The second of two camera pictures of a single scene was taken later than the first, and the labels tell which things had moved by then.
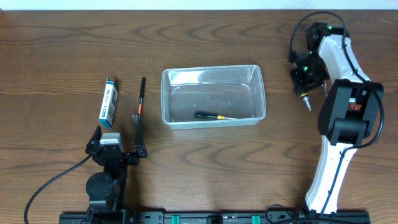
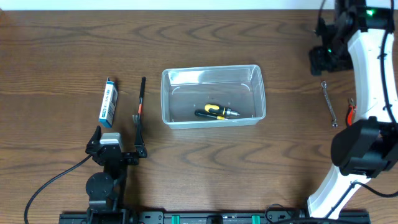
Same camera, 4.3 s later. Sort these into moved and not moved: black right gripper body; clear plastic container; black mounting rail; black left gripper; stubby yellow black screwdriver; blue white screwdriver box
Moved: stubby yellow black screwdriver; black right gripper body
Not moved: black left gripper; clear plastic container; blue white screwdriver box; black mounting rail
